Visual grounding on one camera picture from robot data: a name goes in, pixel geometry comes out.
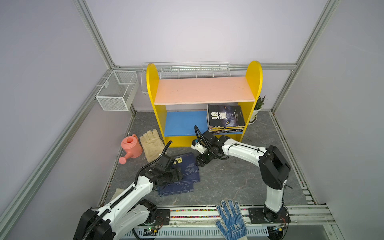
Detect small potted green plant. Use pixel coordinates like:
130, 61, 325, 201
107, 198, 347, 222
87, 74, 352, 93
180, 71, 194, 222
249, 95, 266, 125

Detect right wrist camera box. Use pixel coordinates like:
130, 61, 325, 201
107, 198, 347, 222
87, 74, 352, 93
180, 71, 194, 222
191, 140, 207, 154

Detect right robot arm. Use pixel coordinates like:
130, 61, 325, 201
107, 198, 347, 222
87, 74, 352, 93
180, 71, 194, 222
191, 126, 292, 224

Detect black wolf cover book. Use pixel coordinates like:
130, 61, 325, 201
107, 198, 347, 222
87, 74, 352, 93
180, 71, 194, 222
207, 105, 246, 130

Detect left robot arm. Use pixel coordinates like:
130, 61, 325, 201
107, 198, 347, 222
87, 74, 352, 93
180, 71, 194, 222
73, 141, 183, 240

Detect front rail with cable tray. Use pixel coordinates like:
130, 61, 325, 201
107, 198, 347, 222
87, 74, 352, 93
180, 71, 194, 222
78, 205, 344, 240

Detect dark blue classic book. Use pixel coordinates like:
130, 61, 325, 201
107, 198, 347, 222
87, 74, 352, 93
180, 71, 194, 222
174, 153, 201, 184

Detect white mesh wall basket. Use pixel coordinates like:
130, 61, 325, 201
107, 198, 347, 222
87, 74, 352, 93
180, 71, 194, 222
96, 71, 139, 112

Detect yellow cartoon boy book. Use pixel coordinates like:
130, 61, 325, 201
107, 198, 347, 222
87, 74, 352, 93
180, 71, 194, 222
209, 128, 244, 134

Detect beige work glove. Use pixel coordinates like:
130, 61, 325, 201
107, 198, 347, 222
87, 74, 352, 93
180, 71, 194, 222
139, 129, 165, 163

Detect blue dotted knit glove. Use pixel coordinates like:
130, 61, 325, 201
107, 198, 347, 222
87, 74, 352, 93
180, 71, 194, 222
216, 200, 248, 240

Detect pink watering can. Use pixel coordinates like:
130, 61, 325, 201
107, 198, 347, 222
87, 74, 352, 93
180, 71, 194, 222
119, 134, 143, 165

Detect yellow shelf with coloured boards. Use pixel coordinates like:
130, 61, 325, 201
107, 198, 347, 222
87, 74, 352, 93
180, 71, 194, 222
146, 61, 263, 148

